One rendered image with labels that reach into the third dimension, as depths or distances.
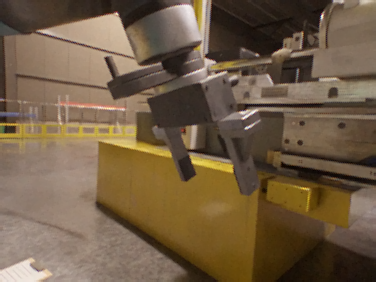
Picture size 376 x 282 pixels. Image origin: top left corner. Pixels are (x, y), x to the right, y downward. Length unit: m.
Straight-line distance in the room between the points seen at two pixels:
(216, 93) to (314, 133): 1.20
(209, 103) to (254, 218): 1.00
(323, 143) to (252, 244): 0.62
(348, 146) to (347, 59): 0.40
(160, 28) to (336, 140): 1.23
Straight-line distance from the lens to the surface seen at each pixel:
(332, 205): 1.22
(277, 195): 1.16
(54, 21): 0.33
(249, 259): 1.33
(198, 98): 0.29
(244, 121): 0.27
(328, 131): 1.45
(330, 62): 1.44
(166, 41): 0.30
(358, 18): 1.56
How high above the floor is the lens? 0.84
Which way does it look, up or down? 5 degrees down
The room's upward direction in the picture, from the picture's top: 3 degrees clockwise
